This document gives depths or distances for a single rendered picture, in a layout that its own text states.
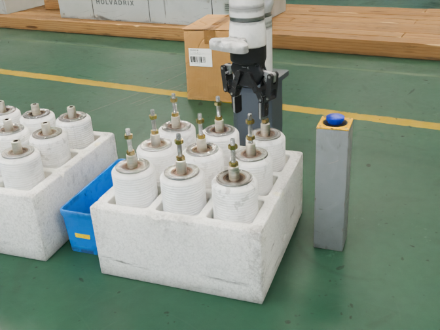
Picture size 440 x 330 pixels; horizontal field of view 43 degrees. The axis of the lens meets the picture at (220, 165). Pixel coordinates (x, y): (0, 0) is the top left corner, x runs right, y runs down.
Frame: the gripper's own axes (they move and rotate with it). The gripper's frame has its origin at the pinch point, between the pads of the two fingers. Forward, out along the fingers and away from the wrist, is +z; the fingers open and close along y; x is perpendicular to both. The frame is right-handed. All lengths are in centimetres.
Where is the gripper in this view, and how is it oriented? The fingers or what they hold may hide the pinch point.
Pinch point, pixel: (249, 109)
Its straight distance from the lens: 119.6
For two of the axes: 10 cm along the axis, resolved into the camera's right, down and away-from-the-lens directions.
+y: -7.5, -2.5, 6.1
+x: -6.5, 3.6, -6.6
